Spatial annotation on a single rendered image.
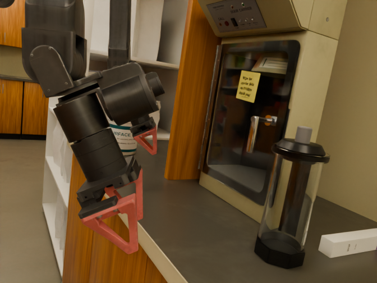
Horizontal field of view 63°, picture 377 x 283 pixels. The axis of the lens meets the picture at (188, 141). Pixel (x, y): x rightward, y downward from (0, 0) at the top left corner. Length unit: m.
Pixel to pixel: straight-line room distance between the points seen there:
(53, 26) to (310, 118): 0.60
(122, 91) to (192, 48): 0.63
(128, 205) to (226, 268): 0.29
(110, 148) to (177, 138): 0.61
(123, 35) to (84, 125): 0.53
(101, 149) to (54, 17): 0.16
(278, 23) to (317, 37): 0.09
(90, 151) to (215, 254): 0.35
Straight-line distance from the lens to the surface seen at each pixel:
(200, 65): 1.02
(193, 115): 1.02
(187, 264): 0.60
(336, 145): 1.19
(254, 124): 0.74
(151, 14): 2.06
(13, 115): 5.57
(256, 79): 0.83
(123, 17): 0.91
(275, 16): 0.77
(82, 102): 0.40
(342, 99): 1.19
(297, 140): 0.63
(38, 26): 0.41
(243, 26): 0.86
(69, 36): 0.40
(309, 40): 0.77
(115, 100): 0.39
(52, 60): 0.40
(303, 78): 0.76
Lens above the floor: 1.26
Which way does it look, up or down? 10 degrees down
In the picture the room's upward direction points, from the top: 8 degrees clockwise
